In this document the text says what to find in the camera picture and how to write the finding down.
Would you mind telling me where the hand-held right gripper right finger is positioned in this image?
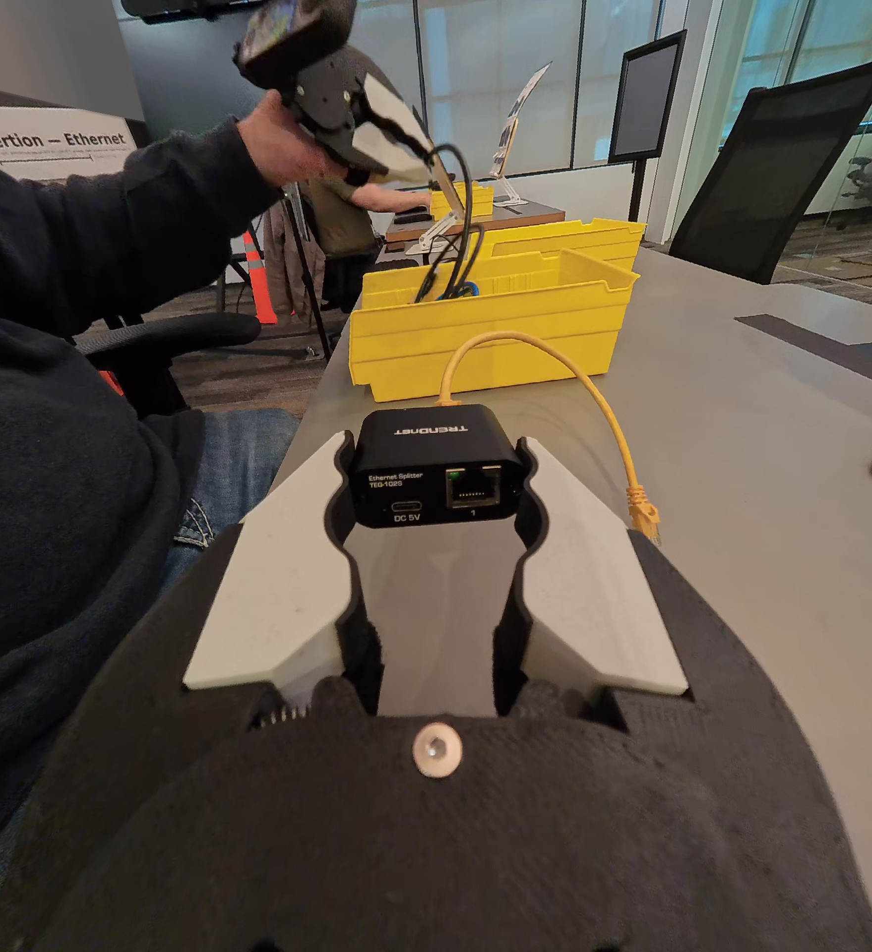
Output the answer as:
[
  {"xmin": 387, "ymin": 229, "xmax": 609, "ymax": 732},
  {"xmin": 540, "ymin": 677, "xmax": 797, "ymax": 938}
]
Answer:
[{"xmin": 494, "ymin": 437, "xmax": 690, "ymax": 704}]

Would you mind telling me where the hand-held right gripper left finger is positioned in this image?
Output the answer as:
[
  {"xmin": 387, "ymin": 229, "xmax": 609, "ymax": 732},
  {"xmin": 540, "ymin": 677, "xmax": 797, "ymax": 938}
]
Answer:
[{"xmin": 183, "ymin": 430, "xmax": 369, "ymax": 708}]

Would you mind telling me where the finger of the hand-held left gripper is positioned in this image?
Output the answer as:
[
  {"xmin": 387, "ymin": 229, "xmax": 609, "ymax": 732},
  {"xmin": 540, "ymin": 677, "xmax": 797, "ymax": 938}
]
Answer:
[
  {"xmin": 353, "ymin": 122, "xmax": 433, "ymax": 185},
  {"xmin": 365, "ymin": 74, "xmax": 437, "ymax": 161}
]

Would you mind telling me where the black ethernet cable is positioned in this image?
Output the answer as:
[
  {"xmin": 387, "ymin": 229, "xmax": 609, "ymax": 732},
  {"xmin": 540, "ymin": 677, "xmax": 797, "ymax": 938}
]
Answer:
[{"xmin": 415, "ymin": 143, "xmax": 486, "ymax": 304}]

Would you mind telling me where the yellow ethernet cable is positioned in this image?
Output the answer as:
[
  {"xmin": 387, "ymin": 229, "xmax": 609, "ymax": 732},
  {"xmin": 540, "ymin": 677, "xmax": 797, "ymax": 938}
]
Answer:
[{"xmin": 436, "ymin": 331, "xmax": 664, "ymax": 547}]

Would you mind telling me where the yellow divided plastic bin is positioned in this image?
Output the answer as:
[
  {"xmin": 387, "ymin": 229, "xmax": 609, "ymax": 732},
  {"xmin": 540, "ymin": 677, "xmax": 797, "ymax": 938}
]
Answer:
[{"xmin": 348, "ymin": 249, "xmax": 640, "ymax": 404}]

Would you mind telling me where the black ethernet splitter box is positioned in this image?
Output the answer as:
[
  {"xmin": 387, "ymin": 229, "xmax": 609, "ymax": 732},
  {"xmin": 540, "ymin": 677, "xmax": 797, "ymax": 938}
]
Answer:
[{"xmin": 350, "ymin": 405, "xmax": 535, "ymax": 531}]

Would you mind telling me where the person's left hand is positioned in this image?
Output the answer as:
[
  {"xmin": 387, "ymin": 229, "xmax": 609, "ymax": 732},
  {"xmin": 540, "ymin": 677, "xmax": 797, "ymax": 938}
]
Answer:
[{"xmin": 237, "ymin": 93, "xmax": 372, "ymax": 188}]

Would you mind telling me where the tilted board stand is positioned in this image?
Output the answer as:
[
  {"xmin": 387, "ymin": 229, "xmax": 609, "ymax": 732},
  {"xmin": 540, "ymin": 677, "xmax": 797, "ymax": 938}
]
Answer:
[{"xmin": 417, "ymin": 175, "xmax": 470, "ymax": 257}]

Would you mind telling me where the small yellow plastic bin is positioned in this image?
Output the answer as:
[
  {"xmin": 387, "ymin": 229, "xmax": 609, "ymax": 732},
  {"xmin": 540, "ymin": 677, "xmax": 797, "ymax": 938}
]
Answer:
[{"xmin": 429, "ymin": 180, "xmax": 495, "ymax": 221}]

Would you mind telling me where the printed card on stand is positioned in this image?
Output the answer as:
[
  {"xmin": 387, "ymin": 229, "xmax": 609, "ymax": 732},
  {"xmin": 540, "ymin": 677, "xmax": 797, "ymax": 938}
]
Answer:
[{"xmin": 490, "ymin": 61, "xmax": 553, "ymax": 205}]

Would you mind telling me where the person's blue jeans leg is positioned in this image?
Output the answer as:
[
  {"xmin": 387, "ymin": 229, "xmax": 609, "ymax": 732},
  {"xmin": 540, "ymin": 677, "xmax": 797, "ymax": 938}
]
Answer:
[{"xmin": 142, "ymin": 408, "xmax": 302, "ymax": 596}]

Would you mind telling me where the wooden table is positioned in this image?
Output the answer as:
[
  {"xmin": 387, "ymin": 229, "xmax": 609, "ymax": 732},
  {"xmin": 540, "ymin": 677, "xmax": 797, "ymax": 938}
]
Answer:
[{"xmin": 385, "ymin": 201, "xmax": 567, "ymax": 246}]

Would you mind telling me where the orange traffic cone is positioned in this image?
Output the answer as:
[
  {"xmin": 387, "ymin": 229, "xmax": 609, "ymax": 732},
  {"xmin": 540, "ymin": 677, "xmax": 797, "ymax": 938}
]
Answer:
[{"xmin": 241, "ymin": 231, "xmax": 279, "ymax": 325}]

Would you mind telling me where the dark screen on stand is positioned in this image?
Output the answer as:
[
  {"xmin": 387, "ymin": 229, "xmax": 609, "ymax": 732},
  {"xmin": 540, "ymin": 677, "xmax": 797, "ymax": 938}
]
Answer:
[{"xmin": 607, "ymin": 30, "xmax": 688, "ymax": 224}]

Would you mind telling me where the white printed sign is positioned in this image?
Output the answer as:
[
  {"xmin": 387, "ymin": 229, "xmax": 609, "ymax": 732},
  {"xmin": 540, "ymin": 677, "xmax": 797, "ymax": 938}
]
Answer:
[{"xmin": 0, "ymin": 106, "xmax": 139, "ymax": 183}]

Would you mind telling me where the black office chair armrest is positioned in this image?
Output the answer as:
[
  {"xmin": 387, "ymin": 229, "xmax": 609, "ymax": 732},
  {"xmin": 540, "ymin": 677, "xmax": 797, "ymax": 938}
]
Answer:
[{"xmin": 75, "ymin": 312, "xmax": 262, "ymax": 417}]

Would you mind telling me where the black mesh office chair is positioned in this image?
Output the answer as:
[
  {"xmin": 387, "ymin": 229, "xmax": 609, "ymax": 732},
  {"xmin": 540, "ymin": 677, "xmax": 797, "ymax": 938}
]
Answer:
[{"xmin": 668, "ymin": 51, "xmax": 872, "ymax": 286}]

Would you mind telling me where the black wall screen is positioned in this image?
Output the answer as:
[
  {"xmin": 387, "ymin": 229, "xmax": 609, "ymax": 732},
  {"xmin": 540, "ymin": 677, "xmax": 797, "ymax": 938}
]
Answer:
[{"xmin": 121, "ymin": 0, "xmax": 258, "ymax": 23}]

